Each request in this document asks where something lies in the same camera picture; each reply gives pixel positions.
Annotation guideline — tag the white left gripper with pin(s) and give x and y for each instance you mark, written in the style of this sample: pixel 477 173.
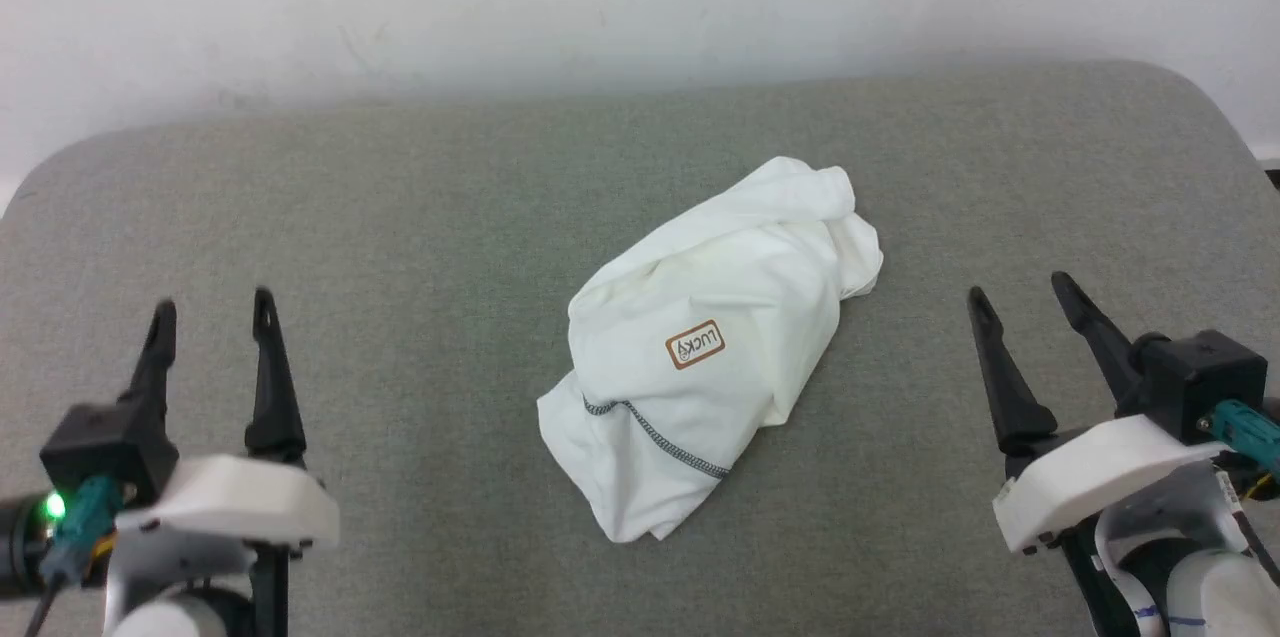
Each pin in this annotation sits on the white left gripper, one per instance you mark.
pixel 250 507

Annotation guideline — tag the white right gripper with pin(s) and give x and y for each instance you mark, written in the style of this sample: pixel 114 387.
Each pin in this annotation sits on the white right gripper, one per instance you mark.
pixel 1090 472

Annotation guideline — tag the white shirt with grey stitching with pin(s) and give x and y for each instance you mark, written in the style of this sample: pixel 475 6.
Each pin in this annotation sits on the white shirt with grey stitching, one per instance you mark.
pixel 700 347

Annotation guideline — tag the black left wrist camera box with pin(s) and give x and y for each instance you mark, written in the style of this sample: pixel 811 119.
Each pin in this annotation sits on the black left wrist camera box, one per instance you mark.
pixel 105 447

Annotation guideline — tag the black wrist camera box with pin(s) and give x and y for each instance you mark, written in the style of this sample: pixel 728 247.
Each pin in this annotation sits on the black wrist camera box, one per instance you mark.
pixel 1200 372
pixel 105 447

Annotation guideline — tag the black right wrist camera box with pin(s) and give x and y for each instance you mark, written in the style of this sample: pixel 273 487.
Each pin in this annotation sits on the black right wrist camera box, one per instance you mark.
pixel 1200 372

